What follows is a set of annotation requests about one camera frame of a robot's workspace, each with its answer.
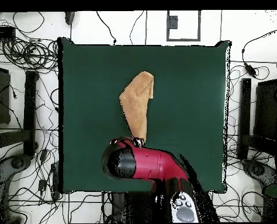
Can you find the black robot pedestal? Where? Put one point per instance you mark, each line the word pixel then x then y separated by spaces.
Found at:
pixel 138 207

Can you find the orange-tan terry towel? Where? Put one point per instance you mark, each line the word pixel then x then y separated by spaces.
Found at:
pixel 136 105

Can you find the dark grey floor socket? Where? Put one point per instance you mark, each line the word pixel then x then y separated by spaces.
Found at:
pixel 173 22

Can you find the small black plug adapter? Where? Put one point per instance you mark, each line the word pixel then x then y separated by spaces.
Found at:
pixel 42 184

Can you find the dark green table cloth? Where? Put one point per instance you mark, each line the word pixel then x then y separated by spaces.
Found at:
pixel 187 93

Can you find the black power strip box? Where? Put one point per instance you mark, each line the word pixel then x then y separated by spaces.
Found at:
pixel 0 32

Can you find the small dark oval device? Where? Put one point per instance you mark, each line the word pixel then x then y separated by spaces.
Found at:
pixel 69 17

